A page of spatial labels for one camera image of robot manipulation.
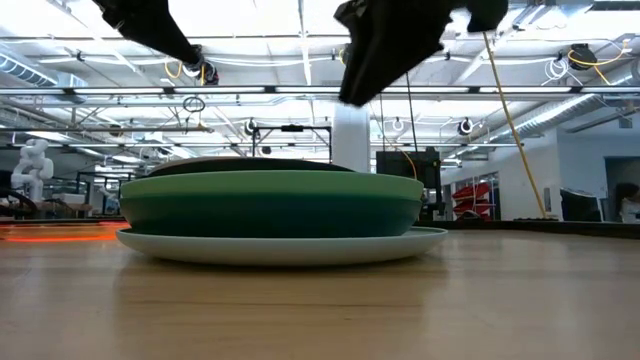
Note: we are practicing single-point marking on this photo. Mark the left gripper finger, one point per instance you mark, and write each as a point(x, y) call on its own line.
point(180, 47)

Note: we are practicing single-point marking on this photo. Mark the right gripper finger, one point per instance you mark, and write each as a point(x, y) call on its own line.
point(365, 82)

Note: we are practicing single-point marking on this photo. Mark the dark grey plastic plate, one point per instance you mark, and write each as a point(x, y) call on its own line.
point(250, 166)

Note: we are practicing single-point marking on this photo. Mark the light green large plate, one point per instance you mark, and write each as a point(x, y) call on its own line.
point(270, 184)

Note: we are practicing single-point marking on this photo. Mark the dark green plastic plate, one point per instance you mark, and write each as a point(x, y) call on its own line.
point(270, 217)

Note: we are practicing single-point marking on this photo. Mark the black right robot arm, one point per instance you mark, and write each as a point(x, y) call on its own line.
point(487, 12)

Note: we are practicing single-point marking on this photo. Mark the white building column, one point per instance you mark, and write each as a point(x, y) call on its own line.
point(351, 140)

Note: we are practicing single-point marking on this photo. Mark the black cabinet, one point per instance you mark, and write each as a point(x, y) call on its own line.
point(400, 165)

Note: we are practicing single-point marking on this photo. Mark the red shelf bins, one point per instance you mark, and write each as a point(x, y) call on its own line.
point(472, 192)

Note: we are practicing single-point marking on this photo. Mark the light blue large plate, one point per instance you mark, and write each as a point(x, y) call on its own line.
point(280, 250)

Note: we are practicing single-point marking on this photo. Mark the orange translucent small plate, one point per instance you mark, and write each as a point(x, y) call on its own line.
point(60, 238)

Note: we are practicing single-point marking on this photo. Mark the black monitor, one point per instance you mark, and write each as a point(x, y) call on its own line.
point(580, 206)

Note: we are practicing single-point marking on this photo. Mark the person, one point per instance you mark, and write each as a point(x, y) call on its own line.
point(629, 200)

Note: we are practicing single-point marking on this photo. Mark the distant black frame rig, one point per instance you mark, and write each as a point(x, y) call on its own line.
point(292, 128)

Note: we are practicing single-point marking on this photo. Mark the silver ventilation duct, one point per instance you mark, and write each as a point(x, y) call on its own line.
point(30, 72)
point(565, 115)

